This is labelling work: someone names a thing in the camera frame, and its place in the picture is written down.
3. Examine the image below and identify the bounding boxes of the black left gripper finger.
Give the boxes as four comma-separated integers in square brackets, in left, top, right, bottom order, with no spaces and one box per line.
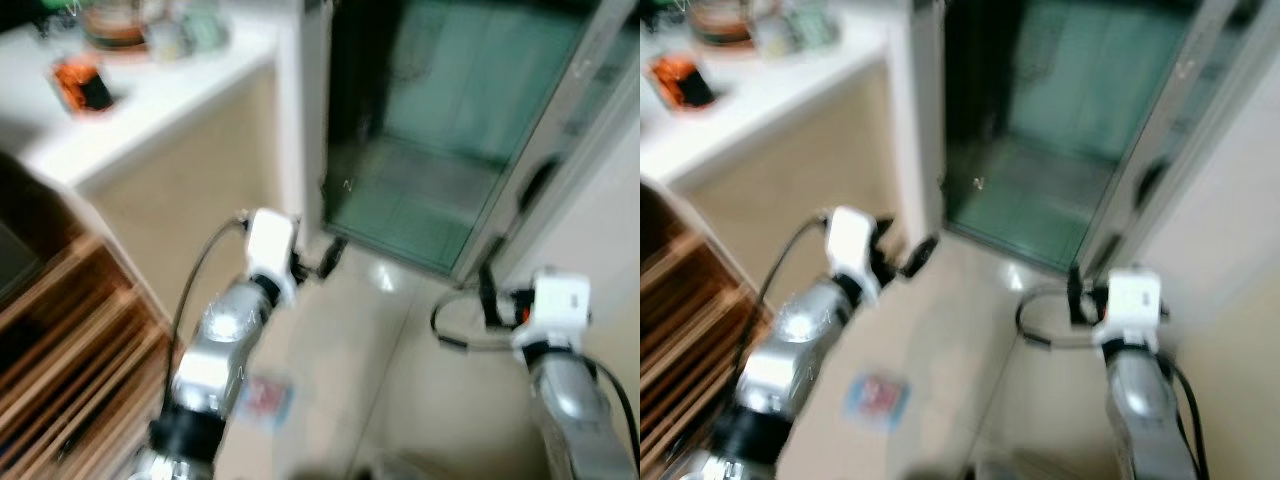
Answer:
[319,236,350,278]
[899,235,941,280]

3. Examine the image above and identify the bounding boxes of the grey fridge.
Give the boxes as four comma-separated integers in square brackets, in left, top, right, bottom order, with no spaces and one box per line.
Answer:
[912,0,1280,279]
[298,0,641,285]

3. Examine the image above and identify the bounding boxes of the beige kitchen counter cabinet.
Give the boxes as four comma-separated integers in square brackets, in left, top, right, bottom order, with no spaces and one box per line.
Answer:
[0,0,306,321]
[640,0,926,301]

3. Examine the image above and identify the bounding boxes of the red and blue flat packet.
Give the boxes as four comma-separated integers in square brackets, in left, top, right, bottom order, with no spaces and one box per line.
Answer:
[234,374,297,433]
[844,371,912,432]

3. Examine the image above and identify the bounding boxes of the wooden slatted rack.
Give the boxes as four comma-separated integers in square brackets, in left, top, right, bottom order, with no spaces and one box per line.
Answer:
[0,150,173,480]
[640,178,773,480]

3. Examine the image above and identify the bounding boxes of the pale green cup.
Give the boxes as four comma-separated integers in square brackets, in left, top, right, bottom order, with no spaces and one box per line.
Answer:
[796,2,841,51]
[186,6,231,55]

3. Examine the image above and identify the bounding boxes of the orange and black container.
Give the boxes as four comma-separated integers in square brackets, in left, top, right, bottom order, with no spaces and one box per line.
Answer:
[648,54,718,110]
[52,54,117,117]

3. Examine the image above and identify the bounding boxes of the round pot with orange band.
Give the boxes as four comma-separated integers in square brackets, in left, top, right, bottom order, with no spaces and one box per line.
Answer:
[80,0,163,57]
[688,0,763,47]

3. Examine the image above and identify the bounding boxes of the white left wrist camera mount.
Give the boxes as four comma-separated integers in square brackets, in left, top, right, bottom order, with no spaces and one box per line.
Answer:
[244,208,302,304]
[821,205,882,304]

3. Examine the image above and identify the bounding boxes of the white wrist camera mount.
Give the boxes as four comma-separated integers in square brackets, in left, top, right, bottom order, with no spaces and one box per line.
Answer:
[1091,265,1167,353]
[821,205,882,304]
[244,208,302,304]
[513,268,593,353]

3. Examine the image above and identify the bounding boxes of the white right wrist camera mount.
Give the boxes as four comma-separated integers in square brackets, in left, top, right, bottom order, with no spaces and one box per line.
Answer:
[1091,265,1167,353]
[513,268,593,353]

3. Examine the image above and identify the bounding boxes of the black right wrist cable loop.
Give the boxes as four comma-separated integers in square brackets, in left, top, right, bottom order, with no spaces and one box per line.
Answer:
[1014,287,1101,350]
[431,289,521,352]

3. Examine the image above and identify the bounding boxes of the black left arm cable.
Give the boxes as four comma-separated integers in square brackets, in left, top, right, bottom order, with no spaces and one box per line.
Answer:
[758,214,831,343]
[170,214,251,353]

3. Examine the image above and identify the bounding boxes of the black right forearm cable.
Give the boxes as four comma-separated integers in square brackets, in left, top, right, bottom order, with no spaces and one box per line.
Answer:
[1158,350,1213,480]
[592,356,641,471]

